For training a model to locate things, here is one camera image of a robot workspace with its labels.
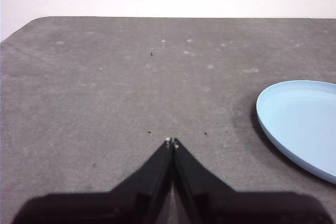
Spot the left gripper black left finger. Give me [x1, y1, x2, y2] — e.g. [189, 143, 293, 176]
[12, 137, 173, 224]

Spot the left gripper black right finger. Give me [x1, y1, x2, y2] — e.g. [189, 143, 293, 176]
[173, 137, 333, 224]

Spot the light blue round plate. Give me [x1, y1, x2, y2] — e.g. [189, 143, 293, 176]
[256, 80, 336, 185]

